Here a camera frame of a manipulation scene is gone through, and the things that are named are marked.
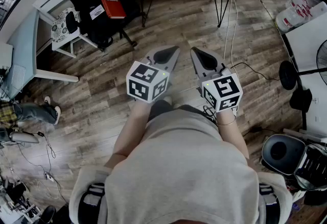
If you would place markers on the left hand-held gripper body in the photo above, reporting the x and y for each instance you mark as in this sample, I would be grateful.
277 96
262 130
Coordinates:
146 82

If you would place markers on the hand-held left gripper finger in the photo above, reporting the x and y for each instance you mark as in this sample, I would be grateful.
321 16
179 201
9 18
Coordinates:
163 54
169 66

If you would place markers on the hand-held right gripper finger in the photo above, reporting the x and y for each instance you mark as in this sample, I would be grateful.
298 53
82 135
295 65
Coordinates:
209 61
198 66

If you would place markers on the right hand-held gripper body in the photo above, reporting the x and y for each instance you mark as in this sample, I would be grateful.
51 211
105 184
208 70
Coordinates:
224 93

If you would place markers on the person's left forearm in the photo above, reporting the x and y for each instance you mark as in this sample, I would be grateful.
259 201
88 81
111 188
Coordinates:
130 131

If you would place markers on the person's right forearm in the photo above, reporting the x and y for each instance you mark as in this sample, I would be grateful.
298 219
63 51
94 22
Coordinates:
232 138

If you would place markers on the black standing fan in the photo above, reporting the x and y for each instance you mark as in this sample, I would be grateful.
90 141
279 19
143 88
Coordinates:
288 75

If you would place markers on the red box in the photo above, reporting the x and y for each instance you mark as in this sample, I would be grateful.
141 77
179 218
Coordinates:
113 6

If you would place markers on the yellow black striped tape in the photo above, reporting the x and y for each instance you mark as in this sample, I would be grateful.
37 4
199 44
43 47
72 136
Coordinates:
270 16

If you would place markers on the black box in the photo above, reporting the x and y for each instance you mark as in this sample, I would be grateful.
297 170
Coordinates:
301 100

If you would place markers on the white paper card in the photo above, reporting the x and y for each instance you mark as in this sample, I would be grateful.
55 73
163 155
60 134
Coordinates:
97 12

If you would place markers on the black grey swivel chair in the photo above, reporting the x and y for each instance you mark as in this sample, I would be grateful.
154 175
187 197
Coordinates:
283 152

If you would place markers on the person's beige shirt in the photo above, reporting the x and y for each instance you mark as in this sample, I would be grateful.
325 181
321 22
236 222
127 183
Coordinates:
178 167

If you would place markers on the white floor mat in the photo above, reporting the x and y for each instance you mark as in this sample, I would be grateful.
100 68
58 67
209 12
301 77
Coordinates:
306 44

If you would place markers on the pack of water bottles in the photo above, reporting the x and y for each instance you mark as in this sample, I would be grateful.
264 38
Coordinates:
293 16

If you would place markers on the floral seat cushion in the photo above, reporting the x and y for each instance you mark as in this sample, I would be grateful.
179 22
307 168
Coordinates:
59 26

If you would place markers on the light grey desk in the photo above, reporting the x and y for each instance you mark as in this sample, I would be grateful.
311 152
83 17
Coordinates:
25 39

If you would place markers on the grey rounded device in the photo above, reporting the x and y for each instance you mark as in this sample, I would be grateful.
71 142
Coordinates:
24 138

